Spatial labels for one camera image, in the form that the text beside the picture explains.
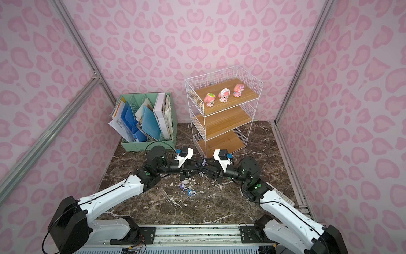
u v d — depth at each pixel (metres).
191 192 0.85
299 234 0.43
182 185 0.87
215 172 0.59
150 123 0.97
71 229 0.40
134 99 1.02
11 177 0.51
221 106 0.71
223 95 0.69
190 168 0.62
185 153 0.58
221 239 0.72
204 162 0.63
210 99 0.67
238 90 0.72
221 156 0.54
